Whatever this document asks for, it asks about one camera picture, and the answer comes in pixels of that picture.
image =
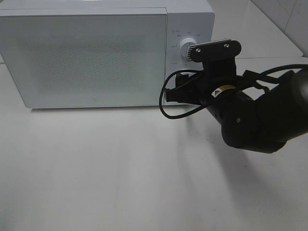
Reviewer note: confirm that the white microwave oven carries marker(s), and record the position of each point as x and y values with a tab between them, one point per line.
185	18

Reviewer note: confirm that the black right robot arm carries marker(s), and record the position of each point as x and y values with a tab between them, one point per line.
258	112

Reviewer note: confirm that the white upper microwave knob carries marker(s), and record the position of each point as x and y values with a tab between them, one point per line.
184	44

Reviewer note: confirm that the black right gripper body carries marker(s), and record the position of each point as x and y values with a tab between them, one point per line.
200	88

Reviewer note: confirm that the white microwave door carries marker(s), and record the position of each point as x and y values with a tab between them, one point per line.
72	58

